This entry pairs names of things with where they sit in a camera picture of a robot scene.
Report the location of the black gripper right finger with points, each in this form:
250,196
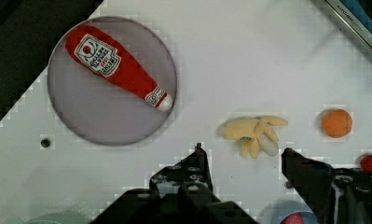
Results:
334,195

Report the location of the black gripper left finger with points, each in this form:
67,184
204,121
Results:
194,169

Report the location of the plush peeled banana toy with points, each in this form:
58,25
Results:
255,135

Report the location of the green mug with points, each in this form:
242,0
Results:
65,217

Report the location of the blue bowl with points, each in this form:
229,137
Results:
292,213

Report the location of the red strawberry in bowl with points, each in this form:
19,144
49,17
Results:
295,218

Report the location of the plush orange fruit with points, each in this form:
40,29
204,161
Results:
336,123

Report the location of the round grey plate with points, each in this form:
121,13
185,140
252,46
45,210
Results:
98,111

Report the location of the plush red ketchup bottle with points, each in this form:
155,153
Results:
108,59

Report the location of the silver black toaster oven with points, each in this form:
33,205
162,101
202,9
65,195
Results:
356,15

